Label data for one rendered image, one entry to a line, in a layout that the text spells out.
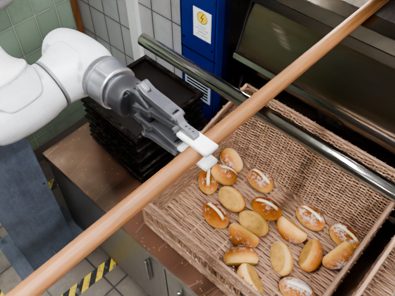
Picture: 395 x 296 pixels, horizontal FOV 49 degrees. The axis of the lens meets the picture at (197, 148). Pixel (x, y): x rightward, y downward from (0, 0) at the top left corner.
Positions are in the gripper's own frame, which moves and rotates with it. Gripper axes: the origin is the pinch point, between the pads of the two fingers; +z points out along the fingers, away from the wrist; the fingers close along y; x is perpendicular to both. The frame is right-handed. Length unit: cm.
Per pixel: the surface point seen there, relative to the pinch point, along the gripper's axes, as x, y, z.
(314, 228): -36, 58, 14
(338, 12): -54, 2, -6
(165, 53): -15.9, 2.7, -24.8
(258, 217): -26, 54, 1
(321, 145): -17.1, 2.2, 14.3
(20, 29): -24, 48, -122
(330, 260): -30, 55, 23
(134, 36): -50, 45, -82
